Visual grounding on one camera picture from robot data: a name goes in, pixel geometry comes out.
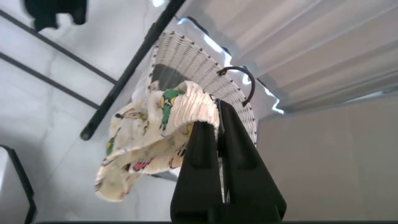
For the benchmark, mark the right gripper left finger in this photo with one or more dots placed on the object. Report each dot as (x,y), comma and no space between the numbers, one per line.
(199,174)

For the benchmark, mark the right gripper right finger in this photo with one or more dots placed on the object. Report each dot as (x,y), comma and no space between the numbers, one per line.
(248,177)

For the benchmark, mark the cream printed garment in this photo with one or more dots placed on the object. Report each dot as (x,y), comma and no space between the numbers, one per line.
(146,137)

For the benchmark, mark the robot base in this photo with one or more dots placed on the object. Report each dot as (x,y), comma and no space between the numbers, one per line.
(12,186)

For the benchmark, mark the white laundry basket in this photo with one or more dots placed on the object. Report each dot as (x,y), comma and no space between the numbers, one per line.
(192,62)

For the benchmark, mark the black clothes rack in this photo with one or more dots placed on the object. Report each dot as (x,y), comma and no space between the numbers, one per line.
(133,62)

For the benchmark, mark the white curtain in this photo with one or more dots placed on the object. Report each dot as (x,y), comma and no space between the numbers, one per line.
(311,46)

